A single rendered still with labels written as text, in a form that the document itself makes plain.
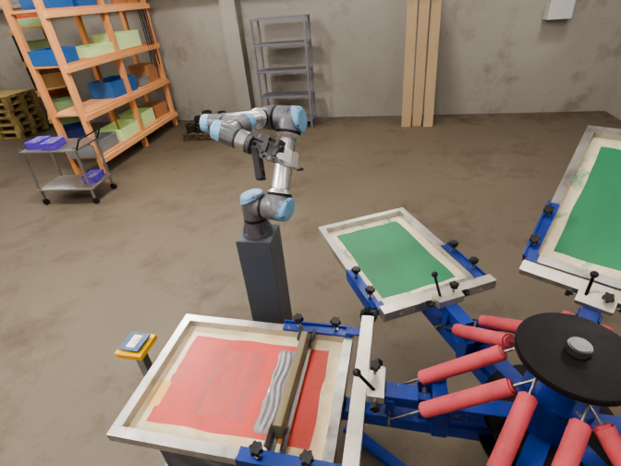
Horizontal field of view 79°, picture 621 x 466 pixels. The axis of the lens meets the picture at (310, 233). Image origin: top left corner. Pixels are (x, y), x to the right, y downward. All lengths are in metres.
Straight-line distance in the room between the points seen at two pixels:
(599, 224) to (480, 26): 6.22
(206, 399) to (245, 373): 0.17
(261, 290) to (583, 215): 1.58
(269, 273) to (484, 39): 6.72
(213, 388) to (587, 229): 1.73
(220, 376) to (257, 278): 0.60
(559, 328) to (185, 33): 8.33
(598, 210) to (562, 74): 6.48
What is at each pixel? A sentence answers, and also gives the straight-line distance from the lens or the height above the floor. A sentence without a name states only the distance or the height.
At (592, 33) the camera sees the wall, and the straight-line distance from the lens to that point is 8.51.
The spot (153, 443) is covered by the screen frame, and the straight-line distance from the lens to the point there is 1.54.
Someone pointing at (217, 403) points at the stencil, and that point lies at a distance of 1.59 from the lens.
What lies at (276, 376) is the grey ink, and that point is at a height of 0.96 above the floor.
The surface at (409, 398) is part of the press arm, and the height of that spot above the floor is 1.04.
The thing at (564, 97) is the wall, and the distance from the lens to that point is 8.62.
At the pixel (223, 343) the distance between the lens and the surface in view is 1.77.
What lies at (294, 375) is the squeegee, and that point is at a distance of 1.46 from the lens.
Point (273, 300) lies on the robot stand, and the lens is 2.11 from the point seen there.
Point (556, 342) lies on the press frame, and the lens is 1.33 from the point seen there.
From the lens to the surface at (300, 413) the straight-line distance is 1.50.
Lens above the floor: 2.22
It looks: 32 degrees down
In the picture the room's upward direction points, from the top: 5 degrees counter-clockwise
